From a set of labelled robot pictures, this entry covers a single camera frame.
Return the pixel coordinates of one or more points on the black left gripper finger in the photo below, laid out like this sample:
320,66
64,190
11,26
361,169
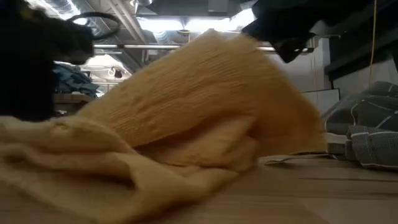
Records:
25,93

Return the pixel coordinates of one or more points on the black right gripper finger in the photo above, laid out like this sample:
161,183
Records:
261,29
290,49

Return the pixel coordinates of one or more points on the grey checked towel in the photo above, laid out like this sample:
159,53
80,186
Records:
367,124

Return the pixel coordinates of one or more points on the orange towel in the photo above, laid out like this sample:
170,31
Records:
186,109

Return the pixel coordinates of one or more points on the wooden workbench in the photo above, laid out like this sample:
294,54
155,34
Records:
71,99

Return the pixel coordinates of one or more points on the glass partition panel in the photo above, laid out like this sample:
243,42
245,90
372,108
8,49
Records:
326,98

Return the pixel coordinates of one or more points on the long ceiling light bar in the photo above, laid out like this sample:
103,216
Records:
140,46

